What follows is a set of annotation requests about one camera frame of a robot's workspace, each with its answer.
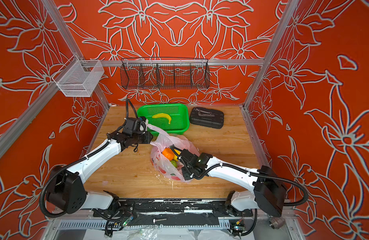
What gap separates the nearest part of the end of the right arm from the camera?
556mm

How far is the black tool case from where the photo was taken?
3.40ft

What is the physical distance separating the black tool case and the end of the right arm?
43cm
